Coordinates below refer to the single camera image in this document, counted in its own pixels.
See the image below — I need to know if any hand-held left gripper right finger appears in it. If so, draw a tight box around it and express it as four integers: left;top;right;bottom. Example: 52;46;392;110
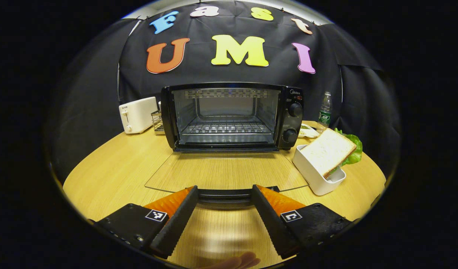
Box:
250;184;353;260

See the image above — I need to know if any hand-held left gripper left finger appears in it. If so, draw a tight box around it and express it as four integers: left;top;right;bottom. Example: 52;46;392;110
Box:
96;185;199;259

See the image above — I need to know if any lettuce sandwich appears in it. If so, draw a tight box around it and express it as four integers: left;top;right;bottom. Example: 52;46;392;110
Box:
300;128;364;179

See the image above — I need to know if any black electric oven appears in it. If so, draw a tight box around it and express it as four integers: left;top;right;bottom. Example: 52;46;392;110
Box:
144;81;310;210

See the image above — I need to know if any white rectangular container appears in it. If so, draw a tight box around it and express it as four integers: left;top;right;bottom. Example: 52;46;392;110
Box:
292;145;347;196

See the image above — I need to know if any small white dish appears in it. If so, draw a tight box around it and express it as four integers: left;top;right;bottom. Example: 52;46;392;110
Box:
298;123;320;139

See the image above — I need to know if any white toaster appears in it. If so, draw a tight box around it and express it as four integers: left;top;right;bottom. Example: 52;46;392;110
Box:
119;96;159;134

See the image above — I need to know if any clear plastic water bottle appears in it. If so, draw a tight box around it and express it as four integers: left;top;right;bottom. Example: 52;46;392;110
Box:
317;92;333;134

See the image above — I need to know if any black backdrop cloth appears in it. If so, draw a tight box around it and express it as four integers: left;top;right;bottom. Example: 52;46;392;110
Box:
46;0;401;182

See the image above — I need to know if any small metal wire basket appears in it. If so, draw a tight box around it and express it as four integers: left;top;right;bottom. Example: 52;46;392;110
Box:
151;102;166;135

